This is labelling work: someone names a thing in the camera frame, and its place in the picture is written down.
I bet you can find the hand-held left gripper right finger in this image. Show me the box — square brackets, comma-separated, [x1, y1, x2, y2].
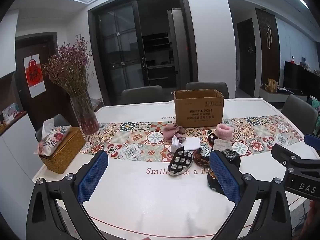
[209, 150, 293, 240]

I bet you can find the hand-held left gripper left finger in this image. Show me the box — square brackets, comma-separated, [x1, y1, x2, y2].
[26, 150, 118, 240]

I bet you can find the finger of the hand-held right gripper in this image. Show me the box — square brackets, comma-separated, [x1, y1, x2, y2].
[271, 144, 303, 168]
[304, 134, 320, 153]

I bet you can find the pink fluffy wristband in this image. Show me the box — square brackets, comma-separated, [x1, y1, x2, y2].
[215, 123, 232, 139]

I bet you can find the cardboard box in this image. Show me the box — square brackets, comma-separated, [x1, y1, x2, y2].
[174, 89, 225, 128]

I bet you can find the dark patterned sock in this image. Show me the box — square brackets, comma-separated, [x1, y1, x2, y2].
[207, 166, 227, 197]

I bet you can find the brown patterned sock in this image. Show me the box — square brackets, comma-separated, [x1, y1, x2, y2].
[193, 148, 210, 168]

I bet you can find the grey square cloth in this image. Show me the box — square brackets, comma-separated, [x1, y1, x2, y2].
[212, 139, 233, 153]

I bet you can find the grey dining chair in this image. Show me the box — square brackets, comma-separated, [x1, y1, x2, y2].
[121, 85, 164, 105]
[35, 114, 72, 142]
[280, 94, 318, 130]
[186, 82, 230, 100]

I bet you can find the wicker tissue box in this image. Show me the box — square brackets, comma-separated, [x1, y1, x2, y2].
[39, 127, 87, 175]

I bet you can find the teal cloth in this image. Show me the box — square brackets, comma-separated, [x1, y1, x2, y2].
[306, 96, 320, 109]

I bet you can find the white folded cloth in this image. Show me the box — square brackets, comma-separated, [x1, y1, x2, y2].
[184, 137, 201, 151]

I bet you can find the black white patterned sock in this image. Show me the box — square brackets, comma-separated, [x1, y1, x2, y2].
[167, 147, 193, 176]

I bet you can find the floral fabric tissue cover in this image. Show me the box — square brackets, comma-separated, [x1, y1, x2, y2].
[34, 120, 72, 155]

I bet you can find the white television cabinet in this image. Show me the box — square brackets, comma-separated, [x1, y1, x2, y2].
[259, 86, 308, 103]

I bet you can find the black television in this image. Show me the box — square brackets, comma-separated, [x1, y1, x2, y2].
[283, 61, 320, 95]

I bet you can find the pink knitted cloth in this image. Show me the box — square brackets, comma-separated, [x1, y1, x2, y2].
[162, 124, 187, 142]

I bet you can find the white side cabinet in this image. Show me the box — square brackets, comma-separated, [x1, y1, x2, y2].
[0, 110, 38, 220]

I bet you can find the dark wooden door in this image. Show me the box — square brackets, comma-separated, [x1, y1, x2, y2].
[15, 32, 73, 130]

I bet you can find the wood slat double door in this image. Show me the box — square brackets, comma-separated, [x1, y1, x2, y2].
[255, 8, 280, 85]

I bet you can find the dark brown door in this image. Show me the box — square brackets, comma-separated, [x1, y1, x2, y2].
[236, 19, 257, 97]

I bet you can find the dried flower bunch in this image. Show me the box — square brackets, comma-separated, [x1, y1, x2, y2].
[42, 34, 94, 98]

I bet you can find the sliding glass door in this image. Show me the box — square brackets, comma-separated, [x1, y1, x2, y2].
[87, 0, 198, 105]

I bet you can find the grey refrigerator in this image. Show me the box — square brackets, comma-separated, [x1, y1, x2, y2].
[167, 9, 193, 85]

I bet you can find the red wall calendar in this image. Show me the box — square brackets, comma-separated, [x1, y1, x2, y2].
[24, 54, 45, 98]

